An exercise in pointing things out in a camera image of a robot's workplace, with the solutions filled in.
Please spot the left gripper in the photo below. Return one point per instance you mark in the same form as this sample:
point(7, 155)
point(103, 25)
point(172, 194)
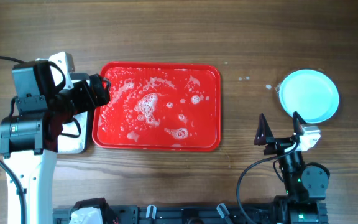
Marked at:
point(96, 90)

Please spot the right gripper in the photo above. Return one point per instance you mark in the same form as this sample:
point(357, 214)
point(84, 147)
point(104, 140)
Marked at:
point(281, 145)

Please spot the light blue plate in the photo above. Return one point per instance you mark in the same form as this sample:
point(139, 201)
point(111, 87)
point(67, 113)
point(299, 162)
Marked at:
point(311, 94)

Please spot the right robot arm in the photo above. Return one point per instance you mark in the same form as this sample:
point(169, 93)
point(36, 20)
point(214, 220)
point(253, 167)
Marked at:
point(305, 183)

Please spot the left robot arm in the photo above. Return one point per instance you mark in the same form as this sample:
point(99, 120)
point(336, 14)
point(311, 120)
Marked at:
point(29, 141)

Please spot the black water tray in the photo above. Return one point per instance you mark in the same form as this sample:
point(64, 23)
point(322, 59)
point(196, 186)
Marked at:
point(77, 145)

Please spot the red plastic tray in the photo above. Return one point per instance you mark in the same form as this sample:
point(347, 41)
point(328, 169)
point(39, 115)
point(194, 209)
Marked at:
point(160, 106)

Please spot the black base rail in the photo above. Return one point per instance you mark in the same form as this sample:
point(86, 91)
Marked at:
point(209, 215)

